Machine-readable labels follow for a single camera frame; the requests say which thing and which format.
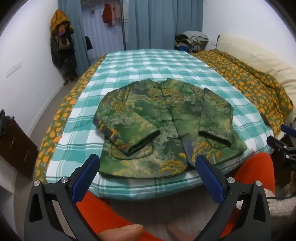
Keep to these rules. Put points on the cream headboard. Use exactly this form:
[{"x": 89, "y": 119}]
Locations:
[{"x": 254, "y": 53}]

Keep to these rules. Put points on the dark cloth on cabinet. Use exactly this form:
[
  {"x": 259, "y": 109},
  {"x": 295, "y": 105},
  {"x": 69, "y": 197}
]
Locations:
[{"x": 3, "y": 122}]

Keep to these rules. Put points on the small dark hanging garment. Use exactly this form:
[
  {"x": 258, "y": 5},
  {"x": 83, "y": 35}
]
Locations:
[{"x": 88, "y": 42}]

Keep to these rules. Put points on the person's orange clothing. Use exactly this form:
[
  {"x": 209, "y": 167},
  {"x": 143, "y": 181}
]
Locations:
[{"x": 252, "y": 171}]

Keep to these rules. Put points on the orange floral quilt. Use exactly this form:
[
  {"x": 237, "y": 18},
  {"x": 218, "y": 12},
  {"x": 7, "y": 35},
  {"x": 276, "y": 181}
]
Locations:
[{"x": 249, "y": 81}]

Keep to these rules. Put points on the dark coats on rack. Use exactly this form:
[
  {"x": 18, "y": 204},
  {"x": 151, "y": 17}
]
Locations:
[{"x": 62, "y": 60}]

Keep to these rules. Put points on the dark wooden cabinet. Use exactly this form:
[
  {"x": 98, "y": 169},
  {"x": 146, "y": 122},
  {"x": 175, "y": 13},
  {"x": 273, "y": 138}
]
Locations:
[{"x": 16, "y": 148}]

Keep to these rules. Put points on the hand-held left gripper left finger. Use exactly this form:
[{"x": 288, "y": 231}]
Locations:
[{"x": 85, "y": 178}]

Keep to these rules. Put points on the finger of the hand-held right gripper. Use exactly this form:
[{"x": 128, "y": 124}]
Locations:
[
  {"x": 276, "y": 141},
  {"x": 288, "y": 129}
]

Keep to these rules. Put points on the white fleece cloth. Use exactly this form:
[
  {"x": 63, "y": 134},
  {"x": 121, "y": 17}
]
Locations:
[{"x": 279, "y": 206}]

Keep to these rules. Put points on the green printed jacket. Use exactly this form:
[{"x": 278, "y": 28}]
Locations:
[{"x": 171, "y": 120}]

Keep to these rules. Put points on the yellow hooded garment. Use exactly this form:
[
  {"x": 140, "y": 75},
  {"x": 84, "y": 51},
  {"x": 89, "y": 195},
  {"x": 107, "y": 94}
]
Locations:
[{"x": 59, "y": 20}]

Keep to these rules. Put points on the blue curtain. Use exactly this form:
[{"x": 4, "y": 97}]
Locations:
[
  {"x": 161, "y": 23},
  {"x": 78, "y": 27}
]

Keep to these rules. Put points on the orange floral bed sheet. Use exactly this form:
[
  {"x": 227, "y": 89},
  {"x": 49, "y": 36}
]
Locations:
[{"x": 67, "y": 104}]

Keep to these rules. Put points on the pink hanging garment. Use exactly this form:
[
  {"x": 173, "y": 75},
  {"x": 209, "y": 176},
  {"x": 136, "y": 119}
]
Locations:
[{"x": 116, "y": 14}]

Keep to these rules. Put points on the red hanging garment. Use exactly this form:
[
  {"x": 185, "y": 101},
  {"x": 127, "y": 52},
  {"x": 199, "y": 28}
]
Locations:
[{"x": 107, "y": 14}]

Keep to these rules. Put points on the teal checkered blanket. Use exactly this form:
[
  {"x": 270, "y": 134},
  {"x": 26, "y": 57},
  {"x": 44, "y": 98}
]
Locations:
[{"x": 143, "y": 64}]

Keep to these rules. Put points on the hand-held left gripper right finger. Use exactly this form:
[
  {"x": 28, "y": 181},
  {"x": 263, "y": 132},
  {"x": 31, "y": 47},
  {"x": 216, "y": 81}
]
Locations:
[{"x": 210, "y": 178}]

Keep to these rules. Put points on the person's left hand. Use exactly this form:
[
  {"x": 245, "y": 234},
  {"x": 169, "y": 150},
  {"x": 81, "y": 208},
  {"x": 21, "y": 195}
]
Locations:
[{"x": 124, "y": 233}]

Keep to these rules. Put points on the pale sheer curtain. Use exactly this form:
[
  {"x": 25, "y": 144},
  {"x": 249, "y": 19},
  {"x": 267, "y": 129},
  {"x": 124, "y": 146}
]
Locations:
[{"x": 101, "y": 39}]

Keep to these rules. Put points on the pile of clothes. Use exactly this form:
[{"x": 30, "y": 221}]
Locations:
[{"x": 194, "y": 38}]

